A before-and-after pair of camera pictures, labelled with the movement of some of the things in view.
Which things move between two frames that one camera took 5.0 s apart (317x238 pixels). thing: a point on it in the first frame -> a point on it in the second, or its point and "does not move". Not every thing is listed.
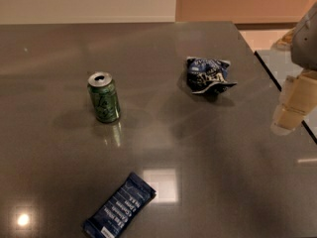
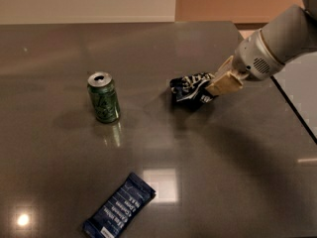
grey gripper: [305, 44] -> [252, 58]
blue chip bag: [204, 74] -> [192, 89]
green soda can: [104, 96] does not move
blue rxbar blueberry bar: [120, 210] does not move
